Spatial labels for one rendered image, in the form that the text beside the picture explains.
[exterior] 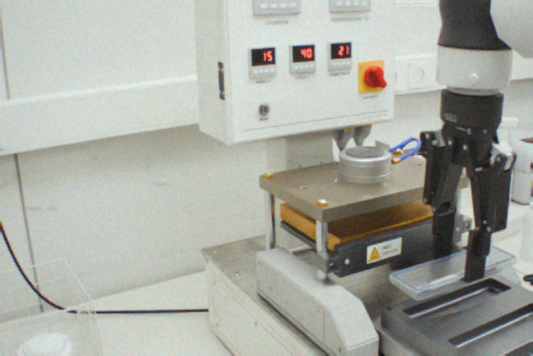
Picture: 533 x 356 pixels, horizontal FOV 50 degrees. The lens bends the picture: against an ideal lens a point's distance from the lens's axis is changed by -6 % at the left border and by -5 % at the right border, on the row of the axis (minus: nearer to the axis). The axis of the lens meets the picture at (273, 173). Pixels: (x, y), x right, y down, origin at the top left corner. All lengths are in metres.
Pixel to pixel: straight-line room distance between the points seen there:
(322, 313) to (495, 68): 0.37
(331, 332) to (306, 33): 0.47
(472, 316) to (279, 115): 0.44
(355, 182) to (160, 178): 0.59
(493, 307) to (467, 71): 0.31
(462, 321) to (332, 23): 0.52
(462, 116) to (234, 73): 0.38
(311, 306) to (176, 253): 0.68
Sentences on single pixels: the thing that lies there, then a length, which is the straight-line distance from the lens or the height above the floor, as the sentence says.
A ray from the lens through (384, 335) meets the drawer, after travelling 0.79.
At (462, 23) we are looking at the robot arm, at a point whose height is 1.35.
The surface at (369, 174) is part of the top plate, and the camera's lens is 0.89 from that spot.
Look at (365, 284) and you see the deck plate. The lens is 0.99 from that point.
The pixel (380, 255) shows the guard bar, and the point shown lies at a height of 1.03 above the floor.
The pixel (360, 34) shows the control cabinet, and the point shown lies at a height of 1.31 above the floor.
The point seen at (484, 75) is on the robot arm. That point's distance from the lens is 0.70.
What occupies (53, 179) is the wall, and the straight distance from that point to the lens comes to 1.30.
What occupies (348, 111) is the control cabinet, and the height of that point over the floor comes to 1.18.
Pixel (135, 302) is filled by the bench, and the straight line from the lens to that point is 1.36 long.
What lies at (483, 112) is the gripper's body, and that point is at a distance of 0.71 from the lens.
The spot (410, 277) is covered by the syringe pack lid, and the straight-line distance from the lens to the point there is 0.77.
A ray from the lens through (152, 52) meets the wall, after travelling 1.32.
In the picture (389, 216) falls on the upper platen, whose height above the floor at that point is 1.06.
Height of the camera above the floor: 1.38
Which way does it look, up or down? 17 degrees down
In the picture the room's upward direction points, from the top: 2 degrees counter-clockwise
